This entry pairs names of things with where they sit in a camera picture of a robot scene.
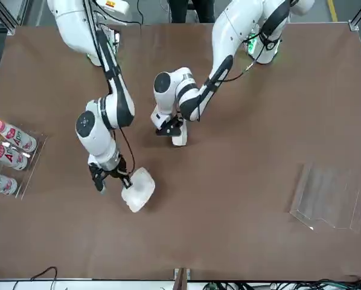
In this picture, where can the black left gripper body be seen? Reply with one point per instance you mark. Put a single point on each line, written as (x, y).
(171, 128)

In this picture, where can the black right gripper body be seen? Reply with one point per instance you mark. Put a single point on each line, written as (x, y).
(111, 172)

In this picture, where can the large white box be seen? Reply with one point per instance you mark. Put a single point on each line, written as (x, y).
(141, 193)

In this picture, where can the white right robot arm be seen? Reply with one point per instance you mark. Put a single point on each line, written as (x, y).
(99, 142)

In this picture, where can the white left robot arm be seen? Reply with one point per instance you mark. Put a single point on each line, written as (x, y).
(235, 30)

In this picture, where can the clear plastic stepped holder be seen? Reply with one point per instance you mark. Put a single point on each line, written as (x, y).
(319, 193)

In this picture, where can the clear plastic bottle shelf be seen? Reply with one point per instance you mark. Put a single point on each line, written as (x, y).
(35, 157)

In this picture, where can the white bottle pink cap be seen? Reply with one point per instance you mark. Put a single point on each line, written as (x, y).
(8, 157)
(2, 184)
(20, 140)

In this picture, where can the person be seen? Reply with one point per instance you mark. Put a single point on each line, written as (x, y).
(204, 12)

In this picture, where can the white cabinet with yellow label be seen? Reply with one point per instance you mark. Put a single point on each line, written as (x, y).
(120, 7)

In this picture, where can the aluminium frame post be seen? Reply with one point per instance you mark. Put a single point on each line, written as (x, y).
(183, 278)

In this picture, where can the aluminium corner post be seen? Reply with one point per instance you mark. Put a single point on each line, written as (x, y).
(17, 18)
(354, 25)

